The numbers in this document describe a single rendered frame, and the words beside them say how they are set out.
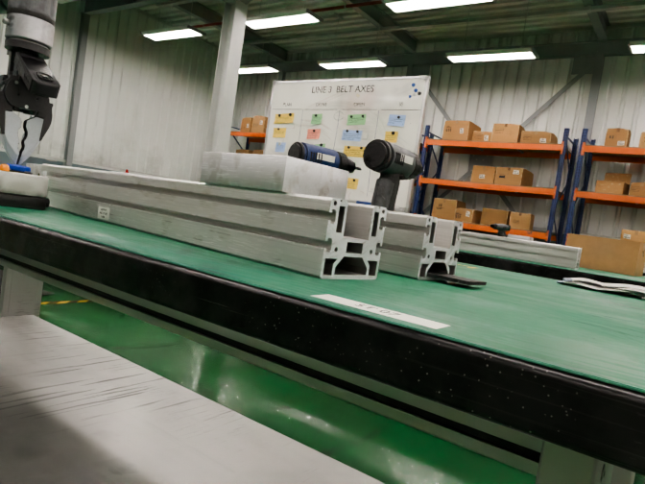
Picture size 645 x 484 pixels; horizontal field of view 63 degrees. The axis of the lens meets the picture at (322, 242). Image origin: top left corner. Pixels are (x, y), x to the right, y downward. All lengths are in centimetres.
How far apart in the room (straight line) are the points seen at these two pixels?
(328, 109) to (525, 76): 812
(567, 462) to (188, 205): 54
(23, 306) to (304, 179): 214
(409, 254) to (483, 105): 1154
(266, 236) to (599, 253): 222
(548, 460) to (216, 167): 49
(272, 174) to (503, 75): 1173
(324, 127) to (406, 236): 371
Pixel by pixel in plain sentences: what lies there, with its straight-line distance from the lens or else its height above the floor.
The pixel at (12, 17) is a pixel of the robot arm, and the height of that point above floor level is 110.
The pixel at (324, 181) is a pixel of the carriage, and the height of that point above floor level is 89.
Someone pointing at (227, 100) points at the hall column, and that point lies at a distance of 950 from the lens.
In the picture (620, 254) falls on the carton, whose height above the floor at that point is 86.
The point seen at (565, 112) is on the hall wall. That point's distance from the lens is 1172.
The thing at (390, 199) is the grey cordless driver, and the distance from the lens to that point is 100.
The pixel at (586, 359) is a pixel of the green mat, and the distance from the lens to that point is 38.
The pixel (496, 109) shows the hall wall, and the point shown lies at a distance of 1209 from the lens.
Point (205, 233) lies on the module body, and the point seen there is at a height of 80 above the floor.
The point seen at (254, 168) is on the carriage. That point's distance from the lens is 62.
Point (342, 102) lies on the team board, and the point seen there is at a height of 176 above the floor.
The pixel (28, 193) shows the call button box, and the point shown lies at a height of 81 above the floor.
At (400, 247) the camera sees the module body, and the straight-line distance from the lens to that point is 72.
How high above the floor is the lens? 85
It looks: 3 degrees down
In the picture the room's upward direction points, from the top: 8 degrees clockwise
